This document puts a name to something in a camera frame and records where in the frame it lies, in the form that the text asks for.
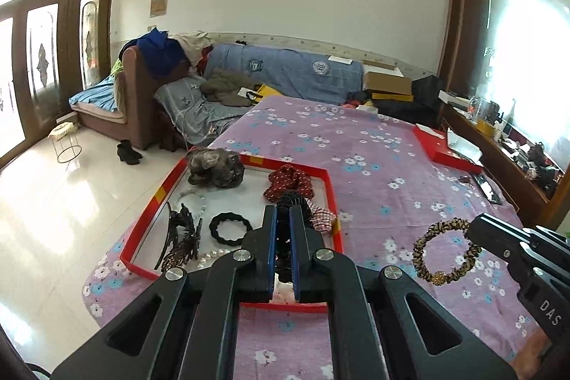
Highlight flat cardboard carton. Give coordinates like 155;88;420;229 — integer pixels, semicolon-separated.
363;59;404;78

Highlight wooden dresser with mirror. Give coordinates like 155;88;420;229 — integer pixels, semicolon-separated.
439;0;570;225

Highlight blue garment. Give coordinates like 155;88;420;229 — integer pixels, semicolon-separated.
136;28;181;79

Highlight glass jar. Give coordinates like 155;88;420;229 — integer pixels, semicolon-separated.
467;95;491;125

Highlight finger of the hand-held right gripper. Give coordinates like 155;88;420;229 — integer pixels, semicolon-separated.
467;213;535;263

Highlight brown sofa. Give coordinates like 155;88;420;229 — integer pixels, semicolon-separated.
69;46;190;151

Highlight brown cardboard box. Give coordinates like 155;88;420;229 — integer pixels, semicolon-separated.
363;71;413;96

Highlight red white checked scrunchie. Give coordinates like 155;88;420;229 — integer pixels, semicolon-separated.
307;204;338;234

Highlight pearl bracelet with green beads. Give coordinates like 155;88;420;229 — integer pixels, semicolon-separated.
171;191;208;220

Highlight black flat remote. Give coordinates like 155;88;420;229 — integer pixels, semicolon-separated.
474;174;505;205

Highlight purple floral blanket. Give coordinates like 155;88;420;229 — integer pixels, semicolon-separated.
81;95;542;380

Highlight black bag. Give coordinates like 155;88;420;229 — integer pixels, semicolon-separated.
378;75;442;128

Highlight wooden glass doors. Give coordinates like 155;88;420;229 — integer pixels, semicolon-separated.
0;0;120;168

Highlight black rhinestone hair claw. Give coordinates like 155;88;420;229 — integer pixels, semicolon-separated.
154;202;204;274

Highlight grey brown ruffled scrunchie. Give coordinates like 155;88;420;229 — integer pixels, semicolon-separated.
186;149;245;189

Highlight leopard print scrunchie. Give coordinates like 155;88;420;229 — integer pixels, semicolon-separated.
413;217;479;286

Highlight brown quilted jacket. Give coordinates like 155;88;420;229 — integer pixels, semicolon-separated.
199;68;263;107

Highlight black twisted scrunchie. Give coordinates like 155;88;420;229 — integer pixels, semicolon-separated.
209;211;253;248

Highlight red polka dot scrunchie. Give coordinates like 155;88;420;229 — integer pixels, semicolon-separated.
263;164;315;203

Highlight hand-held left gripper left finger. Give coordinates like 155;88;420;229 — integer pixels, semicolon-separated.
51;205;286;380

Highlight grey floral pillow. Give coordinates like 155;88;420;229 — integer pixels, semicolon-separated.
154;77;250;149

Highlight blue striped sheet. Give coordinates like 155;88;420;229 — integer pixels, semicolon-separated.
69;75;126;114

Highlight white pearl bracelet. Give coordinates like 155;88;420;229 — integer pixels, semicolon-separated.
198;247;226;269

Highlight black plastic hair claw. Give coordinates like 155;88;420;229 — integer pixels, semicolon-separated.
274;190;313;285

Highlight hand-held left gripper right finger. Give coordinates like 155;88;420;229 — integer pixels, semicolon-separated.
289;205;517;380

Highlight red gift box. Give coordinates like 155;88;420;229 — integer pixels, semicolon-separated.
412;124;484;175

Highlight red tray with white base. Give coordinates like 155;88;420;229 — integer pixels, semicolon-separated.
120;153;344;315

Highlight pair of black boots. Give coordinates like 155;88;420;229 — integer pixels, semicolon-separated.
116;140;144;165

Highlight wire stool with white cushion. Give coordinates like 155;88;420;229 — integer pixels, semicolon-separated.
48;122;83;164

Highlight blue plaid sofa cover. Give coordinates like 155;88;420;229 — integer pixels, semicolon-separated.
202;43;366;105

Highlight yellow shopping bag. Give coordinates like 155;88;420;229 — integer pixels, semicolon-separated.
238;83;286;101

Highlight beige garment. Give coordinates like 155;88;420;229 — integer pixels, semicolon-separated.
171;30;215;64

